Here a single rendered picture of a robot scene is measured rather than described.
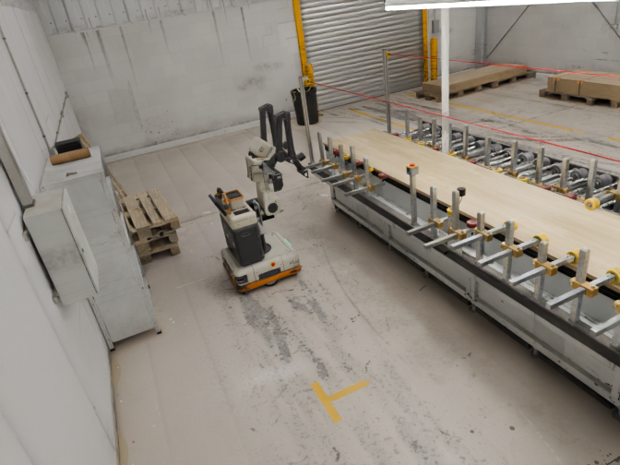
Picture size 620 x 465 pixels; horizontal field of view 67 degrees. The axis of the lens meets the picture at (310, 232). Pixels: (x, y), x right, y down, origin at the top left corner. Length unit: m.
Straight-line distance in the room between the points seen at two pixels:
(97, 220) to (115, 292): 0.66
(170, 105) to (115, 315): 6.58
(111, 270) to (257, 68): 7.27
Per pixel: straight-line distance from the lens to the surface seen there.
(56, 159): 4.37
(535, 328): 3.68
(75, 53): 10.09
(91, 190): 3.89
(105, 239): 4.03
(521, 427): 3.37
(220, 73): 10.42
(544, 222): 3.61
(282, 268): 4.61
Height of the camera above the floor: 2.54
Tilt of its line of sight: 27 degrees down
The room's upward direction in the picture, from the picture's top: 9 degrees counter-clockwise
